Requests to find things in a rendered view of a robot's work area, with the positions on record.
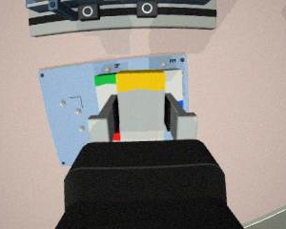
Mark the grey block with yellow end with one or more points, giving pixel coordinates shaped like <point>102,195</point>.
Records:
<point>141,95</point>

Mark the white block with green end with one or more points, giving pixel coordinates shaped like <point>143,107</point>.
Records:
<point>105,85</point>

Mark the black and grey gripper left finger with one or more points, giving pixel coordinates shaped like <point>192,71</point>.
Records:
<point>103,126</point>

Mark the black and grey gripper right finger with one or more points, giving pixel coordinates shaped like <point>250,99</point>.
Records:
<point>182,125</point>

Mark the white block with blue end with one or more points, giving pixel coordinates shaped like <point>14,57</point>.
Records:
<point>174,83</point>

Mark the white block with red end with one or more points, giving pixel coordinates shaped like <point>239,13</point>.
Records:
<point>116,137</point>

